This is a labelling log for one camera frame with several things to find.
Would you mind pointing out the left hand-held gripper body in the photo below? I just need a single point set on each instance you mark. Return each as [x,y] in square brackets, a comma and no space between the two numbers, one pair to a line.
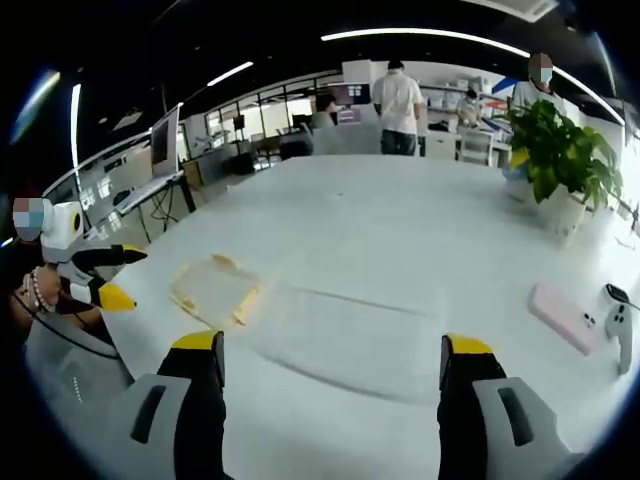
[60,230]

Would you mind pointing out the short ceiling light strip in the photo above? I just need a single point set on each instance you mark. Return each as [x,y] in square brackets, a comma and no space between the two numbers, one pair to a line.
[75,125]
[230,74]

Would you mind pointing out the white slatted chair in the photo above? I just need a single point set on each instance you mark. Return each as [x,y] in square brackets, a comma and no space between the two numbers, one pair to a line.
[476,146]

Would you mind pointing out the white handheld controller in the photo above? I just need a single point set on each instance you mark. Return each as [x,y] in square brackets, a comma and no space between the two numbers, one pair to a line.
[619,330]

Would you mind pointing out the small white plant pot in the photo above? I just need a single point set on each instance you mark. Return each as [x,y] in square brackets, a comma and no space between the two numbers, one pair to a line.
[517,186]

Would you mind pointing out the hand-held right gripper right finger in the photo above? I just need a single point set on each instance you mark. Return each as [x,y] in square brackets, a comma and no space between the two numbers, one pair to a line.
[465,410]

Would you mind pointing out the ceiling air vent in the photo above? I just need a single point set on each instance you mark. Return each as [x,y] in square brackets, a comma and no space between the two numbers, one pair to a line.
[536,8]

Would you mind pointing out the white storage shelf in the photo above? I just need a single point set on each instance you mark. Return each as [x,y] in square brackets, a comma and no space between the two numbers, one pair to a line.
[445,97]

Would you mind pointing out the person's left hand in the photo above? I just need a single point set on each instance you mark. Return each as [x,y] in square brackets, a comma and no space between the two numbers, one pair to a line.
[51,286]

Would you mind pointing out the pink smartphone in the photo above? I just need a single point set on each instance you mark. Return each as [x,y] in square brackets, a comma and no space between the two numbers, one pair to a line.
[562,317]

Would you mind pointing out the white side desk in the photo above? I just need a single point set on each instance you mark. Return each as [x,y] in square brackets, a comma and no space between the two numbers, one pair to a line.
[150,200]

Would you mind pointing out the open silver laptop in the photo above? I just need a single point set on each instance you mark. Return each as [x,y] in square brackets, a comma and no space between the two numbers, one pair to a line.
[162,145]

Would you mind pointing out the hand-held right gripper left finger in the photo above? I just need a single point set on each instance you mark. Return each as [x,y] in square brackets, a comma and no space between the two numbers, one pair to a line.
[200,410]

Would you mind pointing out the purple sign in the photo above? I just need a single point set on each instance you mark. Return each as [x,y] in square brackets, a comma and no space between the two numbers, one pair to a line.
[350,116]

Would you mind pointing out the grey partition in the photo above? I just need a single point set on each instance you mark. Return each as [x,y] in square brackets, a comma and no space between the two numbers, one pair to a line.
[345,139]

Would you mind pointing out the green potted plant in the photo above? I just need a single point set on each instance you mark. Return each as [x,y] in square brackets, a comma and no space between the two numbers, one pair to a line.
[560,145]

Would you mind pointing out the long ceiling light strip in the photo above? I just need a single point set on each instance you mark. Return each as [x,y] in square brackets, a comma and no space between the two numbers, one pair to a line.
[425,34]

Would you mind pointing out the dark wall monitor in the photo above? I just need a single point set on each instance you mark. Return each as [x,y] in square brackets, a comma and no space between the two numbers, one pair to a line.
[350,94]

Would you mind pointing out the small black white device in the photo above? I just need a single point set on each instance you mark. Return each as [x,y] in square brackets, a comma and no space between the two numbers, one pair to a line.
[616,292]

